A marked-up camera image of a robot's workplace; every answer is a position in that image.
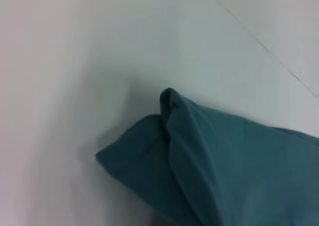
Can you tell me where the teal T-shirt with pink print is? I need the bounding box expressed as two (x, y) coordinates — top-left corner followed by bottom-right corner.
(94, 87), (319, 226)

